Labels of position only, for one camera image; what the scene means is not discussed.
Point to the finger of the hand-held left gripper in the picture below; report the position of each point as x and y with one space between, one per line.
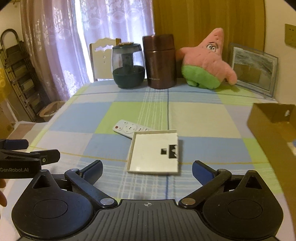
16 144
50 156

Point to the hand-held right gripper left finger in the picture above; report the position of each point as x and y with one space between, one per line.
93 172

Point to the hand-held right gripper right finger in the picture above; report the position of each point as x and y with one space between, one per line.
203 172

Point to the white shallow tray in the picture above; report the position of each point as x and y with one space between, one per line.
150 150

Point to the brown cardboard box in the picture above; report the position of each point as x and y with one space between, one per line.
266 129

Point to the person's left hand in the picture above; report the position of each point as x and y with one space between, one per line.
2 197

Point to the beige basin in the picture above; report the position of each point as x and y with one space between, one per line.
49 111

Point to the white remote control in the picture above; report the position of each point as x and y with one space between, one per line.
126 127

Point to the folded metal ladder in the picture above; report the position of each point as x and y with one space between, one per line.
20 81

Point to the yellow plastic bag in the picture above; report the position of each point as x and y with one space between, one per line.
2 81

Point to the glass jar with dark base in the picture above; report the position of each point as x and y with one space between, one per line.
128 76

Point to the cream wooden chair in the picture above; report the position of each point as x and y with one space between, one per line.
101 64

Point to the purple lace curtain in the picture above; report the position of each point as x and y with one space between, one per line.
57 46

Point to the pink star plush toy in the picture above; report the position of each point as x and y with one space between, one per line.
208 62

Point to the brown metal canister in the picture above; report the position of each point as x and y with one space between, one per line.
161 64

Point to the framed picture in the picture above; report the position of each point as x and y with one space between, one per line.
252 67

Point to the brass wall switch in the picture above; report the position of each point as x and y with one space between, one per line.
291 34

